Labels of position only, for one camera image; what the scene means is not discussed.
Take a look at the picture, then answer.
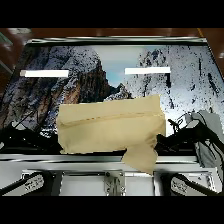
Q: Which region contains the beige shirt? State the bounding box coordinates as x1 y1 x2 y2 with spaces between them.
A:
55 94 167 176

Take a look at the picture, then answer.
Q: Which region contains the grey garment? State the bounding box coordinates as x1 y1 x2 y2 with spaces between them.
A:
191 109 224 184

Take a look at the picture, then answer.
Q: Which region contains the silver frame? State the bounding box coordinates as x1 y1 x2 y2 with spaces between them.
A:
0 152 224 197

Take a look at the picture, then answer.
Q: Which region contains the black cable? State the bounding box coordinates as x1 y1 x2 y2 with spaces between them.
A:
167 114 188 136

